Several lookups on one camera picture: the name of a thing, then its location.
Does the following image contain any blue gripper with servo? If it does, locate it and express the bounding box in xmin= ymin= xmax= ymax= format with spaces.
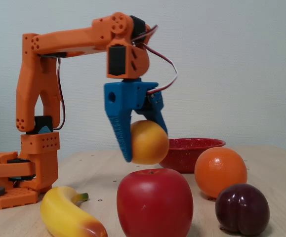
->
xmin=104 ymin=78 xmax=169 ymax=163

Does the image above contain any yellow orange peach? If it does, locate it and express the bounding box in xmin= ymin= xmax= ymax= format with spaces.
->
xmin=130 ymin=120 xmax=170 ymax=165

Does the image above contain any orange robot base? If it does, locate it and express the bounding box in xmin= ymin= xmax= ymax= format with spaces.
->
xmin=0 ymin=143 xmax=40 ymax=210

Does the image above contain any red speckled bowl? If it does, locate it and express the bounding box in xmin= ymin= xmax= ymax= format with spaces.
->
xmin=159 ymin=138 xmax=227 ymax=174

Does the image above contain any red apple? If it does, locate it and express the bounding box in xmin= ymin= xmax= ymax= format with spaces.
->
xmin=116 ymin=168 xmax=194 ymax=237

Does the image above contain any orange fruit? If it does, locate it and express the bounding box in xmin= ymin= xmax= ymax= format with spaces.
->
xmin=194 ymin=147 xmax=248 ymax=199

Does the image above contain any yellow banana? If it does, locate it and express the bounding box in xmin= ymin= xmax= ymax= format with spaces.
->
xmin=40 ymin=186 xmax=108 ymax=237

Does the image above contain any dark purple plum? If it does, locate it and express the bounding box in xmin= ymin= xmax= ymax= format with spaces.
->
xmin=215 ymin=183 xmax=271 ymax=237

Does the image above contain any red white gripper servo cable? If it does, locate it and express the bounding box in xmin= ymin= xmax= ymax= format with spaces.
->
xmin=130 ymin=24 xmax=179 ymax=96

